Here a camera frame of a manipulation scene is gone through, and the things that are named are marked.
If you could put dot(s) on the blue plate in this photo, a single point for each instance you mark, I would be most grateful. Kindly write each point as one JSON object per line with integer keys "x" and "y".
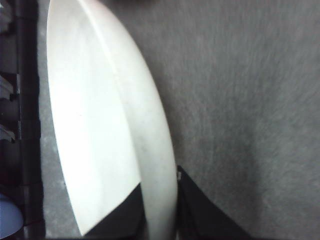
{"x": 11, "y": 218}

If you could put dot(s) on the white plate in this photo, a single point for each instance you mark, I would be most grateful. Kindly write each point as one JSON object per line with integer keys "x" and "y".
{"x": 111, "y": 119}

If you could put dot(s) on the black plastic dish rack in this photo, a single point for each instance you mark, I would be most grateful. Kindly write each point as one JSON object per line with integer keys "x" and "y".
{"x": 20, "y": 136}

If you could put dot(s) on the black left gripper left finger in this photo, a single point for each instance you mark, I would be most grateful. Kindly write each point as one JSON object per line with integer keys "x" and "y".
{"x": 128, "y": 222}

